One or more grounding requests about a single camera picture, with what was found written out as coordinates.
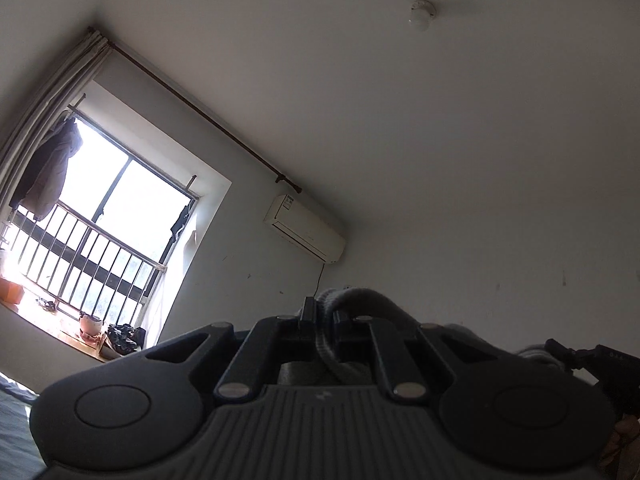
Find ceiling light bulb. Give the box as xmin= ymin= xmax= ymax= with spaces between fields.
xmin=407 ymin=0 xmax=437 ymax=32

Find beige curtain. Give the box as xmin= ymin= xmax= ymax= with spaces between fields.
xmin=0 ymin=27 xmax=112 ymax=211

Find hanging dark jacket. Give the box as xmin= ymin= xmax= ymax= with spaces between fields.
xmin=10 ymin=117 xmax=84 ymax=222

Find white air conditioner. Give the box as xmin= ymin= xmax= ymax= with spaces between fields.
xmin=263 ymin=194 xmax=347 ymax=264

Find small hanging dark cloth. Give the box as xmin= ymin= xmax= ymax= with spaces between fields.
xmin=169 ymin=204 xmax=192 ymax=242

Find metal window railing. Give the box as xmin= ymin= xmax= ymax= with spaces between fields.
xmin=0 ymin=200 xmax=169 ymax=322

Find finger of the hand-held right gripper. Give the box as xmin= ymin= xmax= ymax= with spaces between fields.
xmin=545 ymin=338 xmax=601 ymax=375

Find clothes drying rod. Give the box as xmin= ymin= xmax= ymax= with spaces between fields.
xmin=66 ymin=105 xmax=199 ymax=197

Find dark shoes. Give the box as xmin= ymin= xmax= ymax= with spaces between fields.
xmin=105 ymin=324 xmax=147 ymax=357

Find round flower pot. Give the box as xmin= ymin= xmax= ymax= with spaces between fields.
xmin=79 ymin=312 xmax=105 ymax=344

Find orange box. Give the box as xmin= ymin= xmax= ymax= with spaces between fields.
xmin=0 ymin=277 xmax=25 ymax=306

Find brown curtain rod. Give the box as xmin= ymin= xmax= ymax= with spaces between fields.
xmin=87 ymin=25 xmax=304 ymax=194

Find grey hoodie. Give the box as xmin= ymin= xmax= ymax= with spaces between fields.
xmin=314 ymin=287 xmax=568 ymax=386

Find window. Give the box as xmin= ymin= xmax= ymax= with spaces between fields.
xmin=0 ymin=105 xmax=201 ymax=356

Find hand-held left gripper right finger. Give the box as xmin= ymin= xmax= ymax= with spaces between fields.
xmin=332 ymin=309 xmax=503 ymax=400

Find wooden windowsill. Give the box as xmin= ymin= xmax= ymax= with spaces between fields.
xmin=0 ymin=300 xmax=151 ymax=364

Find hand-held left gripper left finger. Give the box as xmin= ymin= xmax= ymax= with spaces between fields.
xmin=144 ymin=296 xmax=319 ymax=403

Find person's right hand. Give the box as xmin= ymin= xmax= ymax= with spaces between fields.
xmin=600 ymin=416 xmax=640 ymax=480

